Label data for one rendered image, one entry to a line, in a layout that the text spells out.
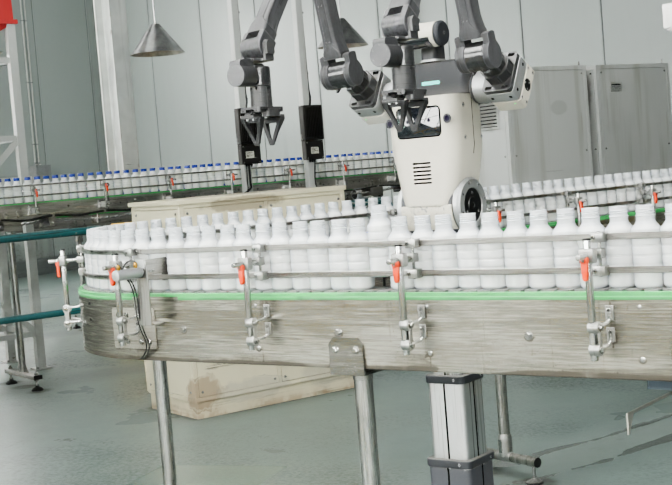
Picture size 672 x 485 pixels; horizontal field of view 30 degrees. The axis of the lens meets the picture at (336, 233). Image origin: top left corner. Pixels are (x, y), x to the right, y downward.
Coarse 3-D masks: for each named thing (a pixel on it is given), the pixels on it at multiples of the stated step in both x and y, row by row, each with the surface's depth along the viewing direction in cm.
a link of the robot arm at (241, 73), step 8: (264, 40) 324; (264, 48) 324; (272, 48) 325; (264, 56) 324; (272, 56) 326; (232, 64) 320; (240, 64) 319; (248, 64) 321; (232, 72) 320; (240, 72) 318; (248, 72) 319; (256, 72) 322; (232, 80) 320; (240, 80) 319; (248, 80) 320; (256, 80) 322
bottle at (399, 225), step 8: (400, 216) 288; (392, 224) 286; (400, 224) 285; (392, 232) 286; (400, 232) 285; (408, 232) 286; (392, 240) 284; (392, 248) 285; (408, 248) 284; (408, 264) 284; (392, 280) 286; (408, 280) 284; (392, 288) 287; (408, 288) 285
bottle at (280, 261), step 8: (272, 224) 307; (280, 224) 306; (272, 232) 308; (280, 232) 306; (272, 240) 306; (280, 240) 305; (288, 240) 306; (272, 256) 306; (280, 256) 305; (288, 256) 306; (272, 264) 307; (280, 264) 306; (288, 264) 306; (272, 272) 307; (272, 280) 307; (280, 280) 306; (288, 280) 306; (280, 288) 306; (288, 288) 306
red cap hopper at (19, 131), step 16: (0, 0) 895; (0, 16) 894; (16, 48) 901; (0, 64) 917; (16, 64) 901; (16, 80) 900; (16, 96) 900; (16, 112) 900; (16, 128) 900; (16, 144) 901; (0, 160) 894; (16, 160) 906; (32, 224) 907; (32, 240) 907; (0, 256) 955; (32, 256) 907; (0, 272) 955; (32, 272) 907; (0, 288) 959; (32, 288) 907; (32, 304) 908; (32, 320) 911; (0, 336) 894; (32, 336) 908; (32, 368) 912
